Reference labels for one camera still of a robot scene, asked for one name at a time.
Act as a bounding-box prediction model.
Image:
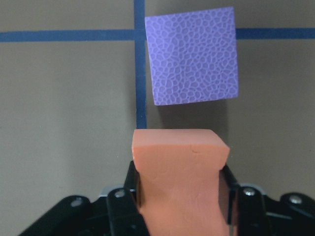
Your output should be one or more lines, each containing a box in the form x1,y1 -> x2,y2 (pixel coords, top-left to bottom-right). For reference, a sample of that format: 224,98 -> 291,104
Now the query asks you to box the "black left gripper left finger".
124,161 -> 141,208

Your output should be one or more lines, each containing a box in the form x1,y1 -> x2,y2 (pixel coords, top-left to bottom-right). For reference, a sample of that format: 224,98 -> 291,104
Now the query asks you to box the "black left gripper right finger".
219,165 -> 239,225

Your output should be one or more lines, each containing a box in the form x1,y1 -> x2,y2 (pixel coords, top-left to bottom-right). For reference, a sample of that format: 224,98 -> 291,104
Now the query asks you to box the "orange foam cube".
132,129 -> 230,236

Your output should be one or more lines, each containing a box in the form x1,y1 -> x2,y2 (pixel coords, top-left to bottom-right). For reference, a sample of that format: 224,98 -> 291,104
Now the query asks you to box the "purple foam cube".
145,7 -> 239,106

